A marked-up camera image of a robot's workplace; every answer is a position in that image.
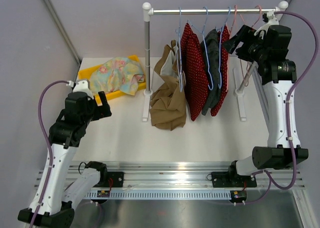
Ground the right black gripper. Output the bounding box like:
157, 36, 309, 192
222, 25, 270, 64

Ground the grey dotted skirt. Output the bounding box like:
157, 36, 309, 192
200, 29, 221, 116

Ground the pink hanger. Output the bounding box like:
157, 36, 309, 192
229, 5, 249, 87
240, 5, 262, 87

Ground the red polka-dot skirt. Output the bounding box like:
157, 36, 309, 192
210, 25, 230, 116
180, 23, 209, 121

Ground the floral pastel skirt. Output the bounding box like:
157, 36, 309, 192
89, 57, 145, 96

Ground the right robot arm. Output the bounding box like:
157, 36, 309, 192
211, 25, 309, 190

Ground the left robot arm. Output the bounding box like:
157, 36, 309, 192
17, 91, 112, 228

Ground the tan skirt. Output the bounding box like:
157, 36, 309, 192
149, 40, 187, 131

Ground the yellow plastic tray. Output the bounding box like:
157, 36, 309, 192
77, 55, 146, 102

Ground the white metal clothes rack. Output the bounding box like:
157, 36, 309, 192
141, 0, 290, 123

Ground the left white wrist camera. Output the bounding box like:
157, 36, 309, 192
66, 79, 94, 99

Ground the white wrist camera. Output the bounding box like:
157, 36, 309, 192
254, 10, 279, 38
66, 79, 94, 99

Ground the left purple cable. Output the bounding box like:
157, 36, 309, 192
27, 80, 105, 228

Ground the purple cable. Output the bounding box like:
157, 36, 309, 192
27, 80, 105, 228
207, 10, 320, 206

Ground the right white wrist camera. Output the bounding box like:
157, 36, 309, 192
254, 10, 279, 38

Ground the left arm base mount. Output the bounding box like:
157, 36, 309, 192
93, 172, 125, 189

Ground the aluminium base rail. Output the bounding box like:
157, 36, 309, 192
34, 160, 307, 191

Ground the white slotted cable duct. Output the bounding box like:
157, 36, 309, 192
84, 190, 231, 200

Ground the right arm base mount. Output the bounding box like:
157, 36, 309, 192
207, 172, 257, 188

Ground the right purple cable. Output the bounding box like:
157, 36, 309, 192
207, 10, 320, 206

